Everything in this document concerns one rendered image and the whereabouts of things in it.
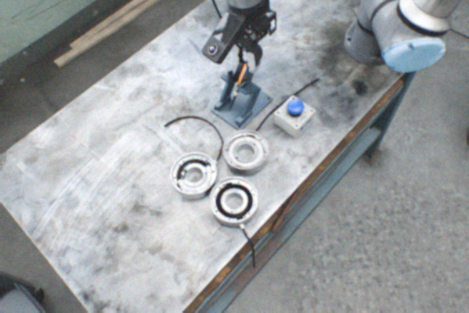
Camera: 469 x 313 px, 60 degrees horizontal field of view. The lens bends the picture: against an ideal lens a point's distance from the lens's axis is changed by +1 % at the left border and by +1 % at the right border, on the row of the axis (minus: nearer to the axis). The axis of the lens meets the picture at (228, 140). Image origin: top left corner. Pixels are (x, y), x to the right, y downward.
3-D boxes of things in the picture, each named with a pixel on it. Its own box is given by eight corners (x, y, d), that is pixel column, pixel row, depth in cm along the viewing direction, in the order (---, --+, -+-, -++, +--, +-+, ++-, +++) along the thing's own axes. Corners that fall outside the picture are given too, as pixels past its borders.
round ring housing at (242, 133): (260, 182, 92) (260, 175, 88) (217, 169, 94) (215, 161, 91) (274, 145, 97) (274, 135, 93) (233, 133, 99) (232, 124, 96)
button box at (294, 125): (296, 139, 97) (297, 128, 93) (273, 123, 100) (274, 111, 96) (316, 118, 100) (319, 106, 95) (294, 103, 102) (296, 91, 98)
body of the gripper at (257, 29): (278, 33, 87) (277, -12, 76) (251, 58, 85) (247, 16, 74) (250, 17, 90) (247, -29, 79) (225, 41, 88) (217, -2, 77)
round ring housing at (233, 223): (206, 191, 92) (203, 184, 88) (249, 178, 93) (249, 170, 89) (219, 234, 86) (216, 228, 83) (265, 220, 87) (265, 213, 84)
